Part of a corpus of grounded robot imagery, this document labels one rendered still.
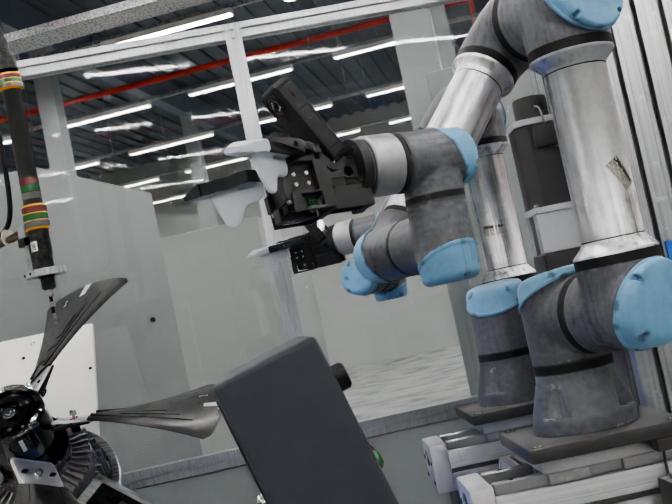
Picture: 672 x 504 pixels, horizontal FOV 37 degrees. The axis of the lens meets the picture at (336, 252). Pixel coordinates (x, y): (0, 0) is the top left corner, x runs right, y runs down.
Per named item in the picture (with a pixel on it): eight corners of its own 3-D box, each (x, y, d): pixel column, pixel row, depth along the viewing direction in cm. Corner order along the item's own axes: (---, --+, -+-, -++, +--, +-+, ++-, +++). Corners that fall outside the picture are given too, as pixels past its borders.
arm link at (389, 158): (396, 123, 119) (366, 148, 126) (363, 127, 117) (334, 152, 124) (413, 182, 117) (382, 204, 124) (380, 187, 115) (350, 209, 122)
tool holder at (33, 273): (15, 283, 177) (5, 229, 178) (52, 278, 182) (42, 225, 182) (35, 275, 170) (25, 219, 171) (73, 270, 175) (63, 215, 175)
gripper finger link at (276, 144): (282, 146, 106) (322, 156, 114) (279, 132, 107) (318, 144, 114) (247, 161, 108) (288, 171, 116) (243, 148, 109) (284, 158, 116)
